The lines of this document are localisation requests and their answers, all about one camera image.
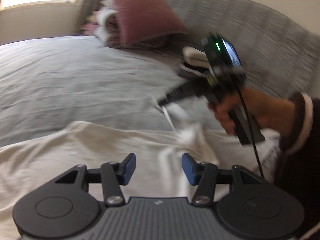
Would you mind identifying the person's right forearm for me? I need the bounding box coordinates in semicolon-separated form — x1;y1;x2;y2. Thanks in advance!
244;86;314;155

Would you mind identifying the folded white pink quilt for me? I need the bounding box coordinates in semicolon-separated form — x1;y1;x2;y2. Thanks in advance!
94;5;170;49

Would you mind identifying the grey patterned curtain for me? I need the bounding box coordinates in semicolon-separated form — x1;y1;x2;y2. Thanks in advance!
75;0;108;30

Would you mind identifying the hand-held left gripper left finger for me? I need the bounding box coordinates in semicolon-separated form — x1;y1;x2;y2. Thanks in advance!
55;153;137;207

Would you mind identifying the person's right hand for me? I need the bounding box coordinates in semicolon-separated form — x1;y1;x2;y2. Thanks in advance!
209;86;275;137

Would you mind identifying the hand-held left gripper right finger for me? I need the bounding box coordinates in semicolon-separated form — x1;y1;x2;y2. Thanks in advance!
182;153;263;207

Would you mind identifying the black folded garment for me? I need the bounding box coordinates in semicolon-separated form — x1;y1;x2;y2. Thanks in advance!
176;64;213;81

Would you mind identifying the grey quilted headboard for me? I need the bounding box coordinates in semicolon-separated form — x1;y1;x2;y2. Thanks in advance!
160;0;320;100

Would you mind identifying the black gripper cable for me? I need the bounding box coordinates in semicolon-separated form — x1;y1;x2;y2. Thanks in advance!
235;84;264;178

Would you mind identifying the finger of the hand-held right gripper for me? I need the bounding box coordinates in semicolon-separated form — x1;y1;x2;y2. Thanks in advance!
158;79;208;108

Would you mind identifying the small pink pillow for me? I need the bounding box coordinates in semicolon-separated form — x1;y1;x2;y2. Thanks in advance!
80;21;100;37

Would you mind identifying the white long-sleeved top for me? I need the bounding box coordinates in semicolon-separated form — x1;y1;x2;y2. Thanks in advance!
0;97;283;205

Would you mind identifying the large pink pillow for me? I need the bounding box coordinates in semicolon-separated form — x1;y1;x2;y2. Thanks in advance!
104;0;188;48

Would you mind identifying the cream folded garment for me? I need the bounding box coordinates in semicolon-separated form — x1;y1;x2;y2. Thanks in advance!
182;46;210;68

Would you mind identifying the person's dark clothing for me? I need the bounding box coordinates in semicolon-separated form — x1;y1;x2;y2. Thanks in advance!
274;95;320;240

